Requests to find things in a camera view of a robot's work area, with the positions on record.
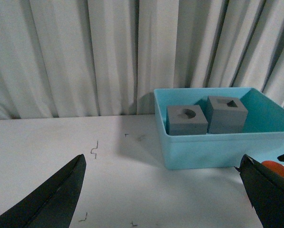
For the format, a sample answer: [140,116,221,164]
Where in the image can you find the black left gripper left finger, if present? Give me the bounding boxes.
[0,154,86,228]

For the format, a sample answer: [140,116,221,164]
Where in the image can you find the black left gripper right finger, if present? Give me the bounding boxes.
[236,154,284,228]

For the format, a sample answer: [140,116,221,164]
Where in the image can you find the gray cube with square hole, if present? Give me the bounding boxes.
[205,96,248,134]

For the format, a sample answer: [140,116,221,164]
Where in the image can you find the gray cube with round hole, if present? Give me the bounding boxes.
[166,105,208,136]

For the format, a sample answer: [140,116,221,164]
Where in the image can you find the light blue plastic box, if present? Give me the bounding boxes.
[154,87,284,170]

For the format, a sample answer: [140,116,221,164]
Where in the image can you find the orange round part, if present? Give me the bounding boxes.
[261,161,284,178]

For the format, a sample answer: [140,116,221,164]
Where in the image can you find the white pleated curtain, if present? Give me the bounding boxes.
[0,0,284,119]

